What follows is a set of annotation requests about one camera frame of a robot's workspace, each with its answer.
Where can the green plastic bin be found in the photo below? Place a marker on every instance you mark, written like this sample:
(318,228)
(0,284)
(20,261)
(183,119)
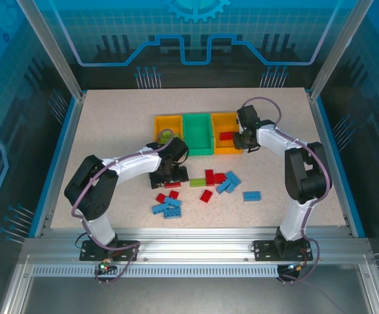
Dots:
(197,134)

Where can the aluminium cross beam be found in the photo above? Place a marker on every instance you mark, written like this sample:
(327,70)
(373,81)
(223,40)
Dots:
(192,245)

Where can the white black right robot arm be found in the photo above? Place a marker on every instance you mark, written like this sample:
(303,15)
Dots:
(274,140)

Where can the blue lego brick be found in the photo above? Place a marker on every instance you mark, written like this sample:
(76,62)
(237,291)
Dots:
(173,213)
(159,208)
(172,201)
(233,178)
(252,196)
(225,187)

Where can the yellow plastic bin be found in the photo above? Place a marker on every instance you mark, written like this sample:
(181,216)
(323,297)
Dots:
(171,121)
(223,124)

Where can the grey metal panel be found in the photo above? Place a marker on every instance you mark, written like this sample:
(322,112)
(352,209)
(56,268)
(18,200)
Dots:
(192,297)

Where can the blue edge strip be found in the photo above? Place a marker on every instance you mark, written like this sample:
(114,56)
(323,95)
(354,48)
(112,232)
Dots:
(57,157)
(336,157)

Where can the aluminium frame bar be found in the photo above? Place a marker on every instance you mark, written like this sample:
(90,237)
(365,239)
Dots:
(14,291)
(374,291)

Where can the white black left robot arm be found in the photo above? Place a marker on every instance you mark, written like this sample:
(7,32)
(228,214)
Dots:
(133,167)

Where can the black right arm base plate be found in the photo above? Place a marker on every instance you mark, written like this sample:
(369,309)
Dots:
(262,250)

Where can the small board with LED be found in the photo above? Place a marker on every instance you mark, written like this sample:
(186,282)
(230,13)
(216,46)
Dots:
(105,267)
(292,267)

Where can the green lego brick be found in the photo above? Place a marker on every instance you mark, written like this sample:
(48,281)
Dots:
(164,135)
(197,182)
(176,135)

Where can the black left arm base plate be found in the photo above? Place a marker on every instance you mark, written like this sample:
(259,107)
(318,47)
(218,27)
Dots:
(127,246)

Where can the aluminium frame post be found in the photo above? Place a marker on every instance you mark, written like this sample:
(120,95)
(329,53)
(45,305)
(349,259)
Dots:
(53,49)
(334,49)

